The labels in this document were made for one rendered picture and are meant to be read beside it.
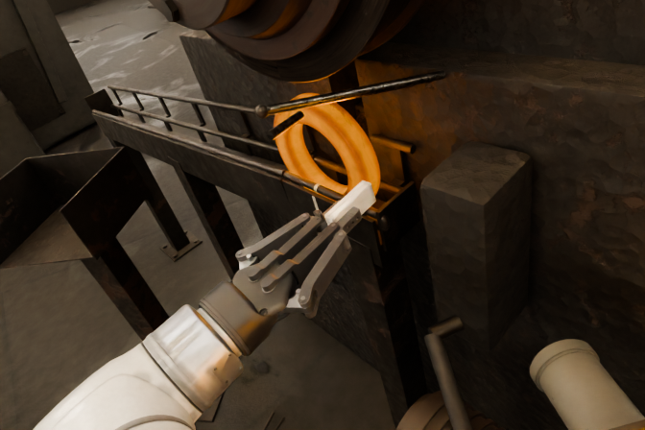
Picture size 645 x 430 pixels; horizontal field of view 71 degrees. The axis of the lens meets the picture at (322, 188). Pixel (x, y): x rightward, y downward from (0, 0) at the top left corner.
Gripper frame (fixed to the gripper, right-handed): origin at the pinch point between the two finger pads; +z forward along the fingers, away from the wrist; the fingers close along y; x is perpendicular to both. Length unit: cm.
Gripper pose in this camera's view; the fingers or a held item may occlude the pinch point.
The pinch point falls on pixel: (350, 207)
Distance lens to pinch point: 54.1
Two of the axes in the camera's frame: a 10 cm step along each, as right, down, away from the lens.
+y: 6.7, 2.9, -6.8
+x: -2.9, -7.4, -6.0
